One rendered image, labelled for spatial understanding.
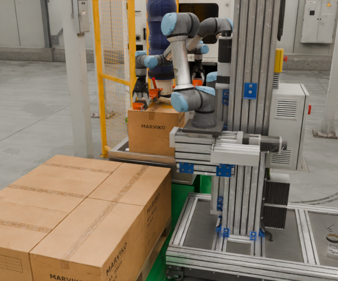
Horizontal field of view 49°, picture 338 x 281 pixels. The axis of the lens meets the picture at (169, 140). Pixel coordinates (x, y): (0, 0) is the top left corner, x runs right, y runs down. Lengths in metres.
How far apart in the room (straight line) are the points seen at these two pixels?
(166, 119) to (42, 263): 1.39
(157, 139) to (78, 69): 1.27
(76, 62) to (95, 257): 2.30
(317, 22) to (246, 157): 9.36
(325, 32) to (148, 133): 8.88
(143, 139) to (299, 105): 1.26
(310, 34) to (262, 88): 9.02
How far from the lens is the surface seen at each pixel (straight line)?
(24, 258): 2.11
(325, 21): 11.29
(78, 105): 3.89
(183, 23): 2.09
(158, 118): 2.85
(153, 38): 2.97
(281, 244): 2.68
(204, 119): 2.15
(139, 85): 2.46
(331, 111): 5.58
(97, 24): 4.23
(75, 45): 3.78
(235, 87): 2.30
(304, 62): 11.45
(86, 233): 2.13
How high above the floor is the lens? 1.70
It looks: 20 degrees down
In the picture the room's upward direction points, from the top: straight up
